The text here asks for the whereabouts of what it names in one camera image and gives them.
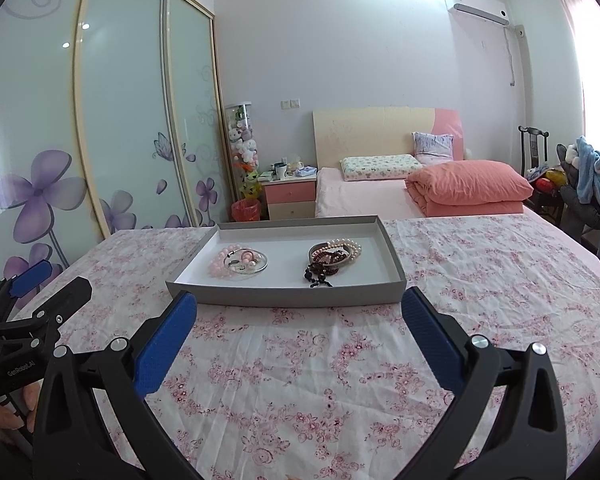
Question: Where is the cream and pink headboard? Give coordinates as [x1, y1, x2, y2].
[312, 106, 465, 171]

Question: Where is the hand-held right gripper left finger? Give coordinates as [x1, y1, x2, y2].
[32, 290, 201, 480]

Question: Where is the dark red bead bracelet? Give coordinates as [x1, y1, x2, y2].
[302, 249, 351, 288]

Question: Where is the silver bangle with pearls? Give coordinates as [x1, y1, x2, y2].
[223, 246, 269, 276]

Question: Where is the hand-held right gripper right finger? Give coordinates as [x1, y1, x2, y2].
[395, 287, 568, 480]

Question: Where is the red waste bin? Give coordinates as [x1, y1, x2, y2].
[231, 199, 261, 222]

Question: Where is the person's left hand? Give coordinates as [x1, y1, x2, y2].
[0, 384, 42, 443]

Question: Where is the pink pearl bracelet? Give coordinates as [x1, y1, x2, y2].
[325, 239, 362, 256]

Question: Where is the pink nightstand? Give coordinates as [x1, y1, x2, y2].
[262, 172, 317, 221]

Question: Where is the pink floral bedsheet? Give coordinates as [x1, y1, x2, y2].
[0, 217, 600, 480]

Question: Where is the pink bead bracelet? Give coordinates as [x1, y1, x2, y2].
[207, 246, 246, 277]

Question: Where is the blue fleece garment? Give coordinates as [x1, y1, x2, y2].
[575, 137, 600, 261]

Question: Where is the grey office chair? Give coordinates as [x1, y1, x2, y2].
[555, 144, 600, 233]

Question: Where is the folded orange quilt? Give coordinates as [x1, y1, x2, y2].
[405, 159, 534, 218]

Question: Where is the purple printed pillow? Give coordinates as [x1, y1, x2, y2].
[412, 132, 455, 163]

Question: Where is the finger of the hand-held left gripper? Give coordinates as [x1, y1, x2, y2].
[0, 276, 93, 348]
[0, 259, 51, 311]

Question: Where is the plush toy display tube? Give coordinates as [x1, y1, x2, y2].
[223, 103, 261, 211]

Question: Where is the dark wooden chair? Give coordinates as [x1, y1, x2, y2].
[518, 126, 551, 176]

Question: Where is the pink bed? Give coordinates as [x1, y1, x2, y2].
[314, 166, 541, 220]

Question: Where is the floral pillow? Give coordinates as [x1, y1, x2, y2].
[340, 154, 423, 182]

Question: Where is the flower print sliding wardrobe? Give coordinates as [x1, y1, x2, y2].
[0, 0, 231, 286]

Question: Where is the grey cardboard tray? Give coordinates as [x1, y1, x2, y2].
[166, 215, 407, 307]

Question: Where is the white air conditioner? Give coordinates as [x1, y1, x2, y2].
[445, 0, 511, 26]

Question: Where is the grey bangle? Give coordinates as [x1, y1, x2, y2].
[308, 242, 341, 261]

